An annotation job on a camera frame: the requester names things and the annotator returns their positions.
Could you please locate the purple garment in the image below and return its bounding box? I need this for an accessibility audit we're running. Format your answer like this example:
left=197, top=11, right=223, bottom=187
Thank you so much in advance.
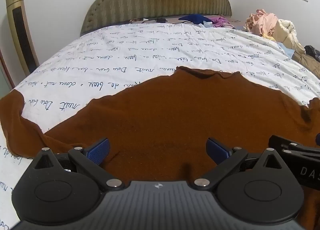
left=211, top=16, right=235, bottom=29

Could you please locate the tan cloth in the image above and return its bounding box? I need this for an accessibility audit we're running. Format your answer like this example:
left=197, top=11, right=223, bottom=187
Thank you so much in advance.
left=291, top=50, right=320, bottom=78

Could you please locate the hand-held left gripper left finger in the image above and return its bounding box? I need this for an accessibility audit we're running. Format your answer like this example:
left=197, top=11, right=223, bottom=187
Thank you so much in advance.
left=33, top=138, right=125, bottom=192

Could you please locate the black patterned cloth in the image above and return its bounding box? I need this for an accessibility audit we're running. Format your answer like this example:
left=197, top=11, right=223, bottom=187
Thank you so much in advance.
left=304, top=45, right=320, bottom=61

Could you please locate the pink clothes pile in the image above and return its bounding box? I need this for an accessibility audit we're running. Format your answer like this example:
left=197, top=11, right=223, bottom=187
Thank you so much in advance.
left=245, top=9, right=278, bottom=37

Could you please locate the dark blue garment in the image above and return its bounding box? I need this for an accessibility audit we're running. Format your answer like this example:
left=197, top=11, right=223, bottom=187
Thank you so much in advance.
left=179, top=14, right=213, bottom=24

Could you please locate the light blue cloth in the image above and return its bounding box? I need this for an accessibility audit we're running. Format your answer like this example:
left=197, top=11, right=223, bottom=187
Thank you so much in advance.
left=277, top=42, right=294, bottom=56

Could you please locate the white script-printed bedsheet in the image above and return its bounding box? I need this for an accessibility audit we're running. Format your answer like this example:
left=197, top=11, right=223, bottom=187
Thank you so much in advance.
left=0, top=21, right=320, bottom=230

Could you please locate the cream puffer jacket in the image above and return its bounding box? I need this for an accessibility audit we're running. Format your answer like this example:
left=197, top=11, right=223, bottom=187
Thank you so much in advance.
left=271, top=19, right=307, bottom=52

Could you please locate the brown sweater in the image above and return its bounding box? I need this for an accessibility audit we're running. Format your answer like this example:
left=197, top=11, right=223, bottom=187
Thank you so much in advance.
left=0, top=67, right=320, bottom=223

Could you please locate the gold standing air conditioner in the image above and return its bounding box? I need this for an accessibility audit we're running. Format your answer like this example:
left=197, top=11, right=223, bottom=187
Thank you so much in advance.
left=5, top=0, right=40, bottom=75

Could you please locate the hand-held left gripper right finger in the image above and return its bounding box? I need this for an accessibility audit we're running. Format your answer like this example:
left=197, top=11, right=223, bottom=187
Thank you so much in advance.
left=194, top=138, right=284, bottom=192

